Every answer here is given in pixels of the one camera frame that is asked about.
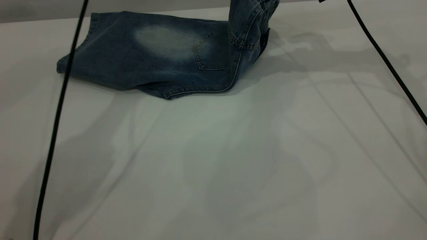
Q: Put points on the blue denim pants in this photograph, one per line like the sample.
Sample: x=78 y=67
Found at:
x=133 y=56

